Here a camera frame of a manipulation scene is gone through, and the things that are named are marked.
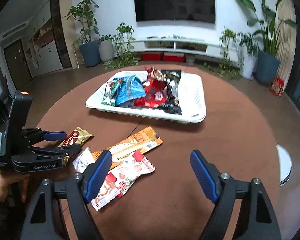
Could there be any red houndstooth candy pack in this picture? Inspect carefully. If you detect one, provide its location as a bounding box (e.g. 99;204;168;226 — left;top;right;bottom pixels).
145;67;167;82

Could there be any trailing vine plant right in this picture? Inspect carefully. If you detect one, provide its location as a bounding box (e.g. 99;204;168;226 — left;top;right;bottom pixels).
203;27;241;80

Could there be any white bear snack pack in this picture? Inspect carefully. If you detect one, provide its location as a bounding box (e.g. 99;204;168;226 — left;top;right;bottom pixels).
72;147;95;173

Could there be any tall plant blue pot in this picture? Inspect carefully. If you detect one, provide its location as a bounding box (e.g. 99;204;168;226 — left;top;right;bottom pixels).
65;0;101;67
236;0;297;86

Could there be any white shelf cabinet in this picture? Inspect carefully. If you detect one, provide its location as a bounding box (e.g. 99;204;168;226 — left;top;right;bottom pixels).
22;17;63;77

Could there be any tall plant blue pot right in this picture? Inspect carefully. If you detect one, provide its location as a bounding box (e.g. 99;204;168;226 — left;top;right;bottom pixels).
236;0;297;86

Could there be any red storage box right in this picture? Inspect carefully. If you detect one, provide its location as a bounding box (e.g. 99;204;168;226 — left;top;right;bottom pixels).
162;52;185;63

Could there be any orange long snack pack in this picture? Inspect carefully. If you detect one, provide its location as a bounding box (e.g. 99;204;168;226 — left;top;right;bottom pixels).
91;125;164;170

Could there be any red paper bag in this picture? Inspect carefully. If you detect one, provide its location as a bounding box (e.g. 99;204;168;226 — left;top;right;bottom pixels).
269;77;284;98

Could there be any gold red snack pack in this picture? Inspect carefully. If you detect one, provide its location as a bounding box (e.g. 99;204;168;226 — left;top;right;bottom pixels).
58;126;95;167

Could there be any red storage box left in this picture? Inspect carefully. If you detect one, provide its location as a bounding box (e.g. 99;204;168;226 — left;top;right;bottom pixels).
141;51;162;61

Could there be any plant in white pot left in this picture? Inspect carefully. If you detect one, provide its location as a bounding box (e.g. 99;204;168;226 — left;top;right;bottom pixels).
98;34;114;63

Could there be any trailing vine plant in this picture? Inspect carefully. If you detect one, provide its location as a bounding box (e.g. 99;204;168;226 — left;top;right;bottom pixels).
103;22;138;69
203;27;241;80

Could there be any white long snack pack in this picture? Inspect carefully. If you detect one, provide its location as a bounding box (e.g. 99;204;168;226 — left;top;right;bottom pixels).
178;72;207;123

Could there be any trailing vine plant left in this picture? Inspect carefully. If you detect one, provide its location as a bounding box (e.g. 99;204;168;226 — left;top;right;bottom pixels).
103;22;138;69

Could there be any red Mylikes chocolate bag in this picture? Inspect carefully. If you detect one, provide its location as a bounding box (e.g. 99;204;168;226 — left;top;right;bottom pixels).
134;79;167;108

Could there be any light blue snack pack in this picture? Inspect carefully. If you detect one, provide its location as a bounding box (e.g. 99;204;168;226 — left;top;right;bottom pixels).
115;75;146;106

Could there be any brown entrance door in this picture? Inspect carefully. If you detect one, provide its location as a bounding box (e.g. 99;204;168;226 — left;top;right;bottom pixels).
4;39;32;90

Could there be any dark blue Tipo cake pack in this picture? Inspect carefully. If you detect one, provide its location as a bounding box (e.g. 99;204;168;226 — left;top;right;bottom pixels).
119;99;135;108

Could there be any white plastic tray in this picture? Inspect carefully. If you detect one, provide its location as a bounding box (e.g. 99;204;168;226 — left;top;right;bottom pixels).
85;70;207;123

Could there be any person left hand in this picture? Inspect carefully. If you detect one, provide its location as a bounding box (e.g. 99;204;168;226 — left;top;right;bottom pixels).
0;170;30;203

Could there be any white red fruit snack pack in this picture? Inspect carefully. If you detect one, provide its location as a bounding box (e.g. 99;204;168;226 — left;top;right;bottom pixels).
91;150;155;211

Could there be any green red snack pack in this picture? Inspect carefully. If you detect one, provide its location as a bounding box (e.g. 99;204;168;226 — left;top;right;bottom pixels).
101;78;125;106

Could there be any wall mounted black television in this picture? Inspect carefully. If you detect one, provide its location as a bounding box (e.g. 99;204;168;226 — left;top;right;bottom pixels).
134;0;216;24

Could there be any plant in white pot right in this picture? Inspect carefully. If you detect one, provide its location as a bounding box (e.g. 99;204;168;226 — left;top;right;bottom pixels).
237;32;260;80

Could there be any white tv console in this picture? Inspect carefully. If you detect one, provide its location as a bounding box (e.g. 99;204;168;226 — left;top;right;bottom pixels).
129;36;243;67

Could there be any tall plant blue pot left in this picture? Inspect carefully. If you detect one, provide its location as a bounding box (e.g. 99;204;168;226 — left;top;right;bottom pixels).
65;0;101;67

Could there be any black snack bag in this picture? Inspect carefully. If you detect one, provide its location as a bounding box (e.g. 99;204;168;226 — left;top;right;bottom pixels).
159;70;182;115

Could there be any plant in white pot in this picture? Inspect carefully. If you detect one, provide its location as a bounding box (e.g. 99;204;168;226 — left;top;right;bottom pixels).
98;34;114;63
237;32;260;80

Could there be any red storage box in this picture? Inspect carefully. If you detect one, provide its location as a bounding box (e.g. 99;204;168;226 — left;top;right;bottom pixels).
162;52;185;63
141;51;162;61

